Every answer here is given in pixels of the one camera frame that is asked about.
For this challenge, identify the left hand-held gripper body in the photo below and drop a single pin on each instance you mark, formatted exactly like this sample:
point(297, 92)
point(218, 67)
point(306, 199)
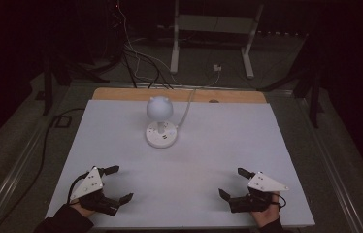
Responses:
point(89, 186)

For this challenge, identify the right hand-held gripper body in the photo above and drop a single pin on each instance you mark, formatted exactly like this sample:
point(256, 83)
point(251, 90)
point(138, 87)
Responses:
point(250, 202)

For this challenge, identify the person's right hand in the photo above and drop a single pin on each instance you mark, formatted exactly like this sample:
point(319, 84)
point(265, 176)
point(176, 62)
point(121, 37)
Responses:
point(267, 216)

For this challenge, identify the person's left hand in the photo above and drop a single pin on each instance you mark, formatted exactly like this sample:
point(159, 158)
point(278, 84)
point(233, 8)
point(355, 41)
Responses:
point(84, 210)

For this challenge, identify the white table mat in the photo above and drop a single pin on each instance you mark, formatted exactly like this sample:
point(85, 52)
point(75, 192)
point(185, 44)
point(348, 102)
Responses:
point(182, 181)

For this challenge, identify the white round-headed desk lamp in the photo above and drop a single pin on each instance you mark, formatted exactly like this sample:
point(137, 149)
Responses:
point(159, 108)

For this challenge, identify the black tripod stand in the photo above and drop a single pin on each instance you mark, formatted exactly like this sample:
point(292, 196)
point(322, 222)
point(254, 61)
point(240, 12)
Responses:
point(313, 93)

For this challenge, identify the white plug adapter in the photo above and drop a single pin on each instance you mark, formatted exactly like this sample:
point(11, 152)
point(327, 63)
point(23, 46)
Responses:
point(217, 67)

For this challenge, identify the white metal stand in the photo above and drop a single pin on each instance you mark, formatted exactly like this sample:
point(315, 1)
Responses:
point(175, 48)

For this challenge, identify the black square floor bracket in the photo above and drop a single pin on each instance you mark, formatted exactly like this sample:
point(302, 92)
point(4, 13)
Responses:
point(63, 121)

